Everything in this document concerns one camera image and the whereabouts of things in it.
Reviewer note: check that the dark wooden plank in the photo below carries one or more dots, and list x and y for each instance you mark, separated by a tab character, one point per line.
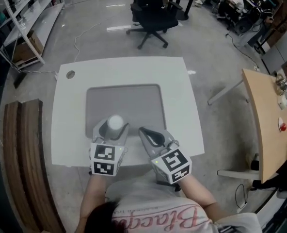
34	154

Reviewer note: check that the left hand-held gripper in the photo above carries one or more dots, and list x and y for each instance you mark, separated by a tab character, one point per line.
102	155

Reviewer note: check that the black office chair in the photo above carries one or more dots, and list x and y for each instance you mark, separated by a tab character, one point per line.
153	11

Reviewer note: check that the white metal shelving rack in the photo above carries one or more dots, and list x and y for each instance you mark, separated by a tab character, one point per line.
29	18

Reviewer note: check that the grey metal cabinet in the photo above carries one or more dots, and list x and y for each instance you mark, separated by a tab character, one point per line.
281	50

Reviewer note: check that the brown cardboard box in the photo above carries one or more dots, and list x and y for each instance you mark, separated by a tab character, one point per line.
24	48

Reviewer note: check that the person's white printed shirt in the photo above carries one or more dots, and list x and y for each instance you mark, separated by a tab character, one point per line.
163	210

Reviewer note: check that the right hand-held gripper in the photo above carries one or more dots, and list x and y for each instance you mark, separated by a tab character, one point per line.
171	164

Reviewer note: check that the small white box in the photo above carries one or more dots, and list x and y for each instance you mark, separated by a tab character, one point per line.
282	104

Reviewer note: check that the large grey rectangular dish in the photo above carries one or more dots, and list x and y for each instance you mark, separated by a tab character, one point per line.
124	101

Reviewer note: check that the white cup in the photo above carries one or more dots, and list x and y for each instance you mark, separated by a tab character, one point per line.
115	124

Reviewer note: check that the person's left forearm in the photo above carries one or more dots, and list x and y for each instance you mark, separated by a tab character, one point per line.
93	195

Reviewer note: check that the person's right forearm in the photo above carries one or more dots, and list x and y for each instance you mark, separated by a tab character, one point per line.
199	193

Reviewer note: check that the metal kettle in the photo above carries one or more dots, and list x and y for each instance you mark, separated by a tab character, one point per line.
282	81

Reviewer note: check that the light wooden side desk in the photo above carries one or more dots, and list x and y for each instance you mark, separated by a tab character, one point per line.
267	120

